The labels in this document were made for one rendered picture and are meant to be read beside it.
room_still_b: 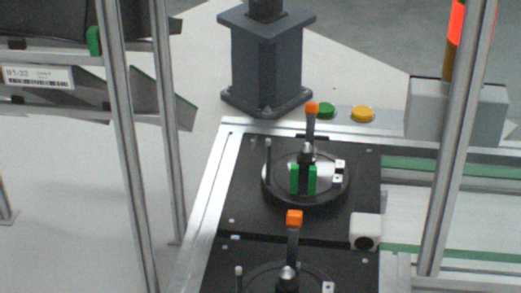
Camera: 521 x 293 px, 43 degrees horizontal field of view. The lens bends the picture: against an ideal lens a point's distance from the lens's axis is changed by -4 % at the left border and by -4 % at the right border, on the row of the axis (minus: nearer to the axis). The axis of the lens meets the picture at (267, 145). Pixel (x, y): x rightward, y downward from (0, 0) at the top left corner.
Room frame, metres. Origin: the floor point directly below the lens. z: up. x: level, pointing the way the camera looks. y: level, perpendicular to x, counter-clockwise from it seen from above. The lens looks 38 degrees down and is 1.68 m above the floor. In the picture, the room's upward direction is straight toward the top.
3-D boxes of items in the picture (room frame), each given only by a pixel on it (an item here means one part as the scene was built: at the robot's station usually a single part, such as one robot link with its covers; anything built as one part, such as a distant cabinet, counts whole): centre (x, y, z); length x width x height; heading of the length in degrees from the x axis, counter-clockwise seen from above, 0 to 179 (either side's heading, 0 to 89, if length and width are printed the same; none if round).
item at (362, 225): (0.72, -0.14, 0.97); 0.05 x 0.05 x 0.04; 82
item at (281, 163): (0.83, -0.06, 0.98); 0.14 x 0.14 x 0.02
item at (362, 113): (1.03, -0.17, 0.96); 0.04 x 0.04 x 0.02
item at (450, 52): (0.69, -0.23, 1.28); 0.05 x 0.05 x 0.05
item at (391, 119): (1.03, -0.17, 0.93); 0.21 x 0.07 x 0.06; 82
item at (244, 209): (0.83, -0.06, 0.96); 0.24 x 0.24 x 0.02; 82
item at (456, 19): (0.69, -0.23, 1.33); 0.05 x 0.05 x 0.05
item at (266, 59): (1.24, 0.00, 0.96); 0.15 x 0.15 x 0.20; 46
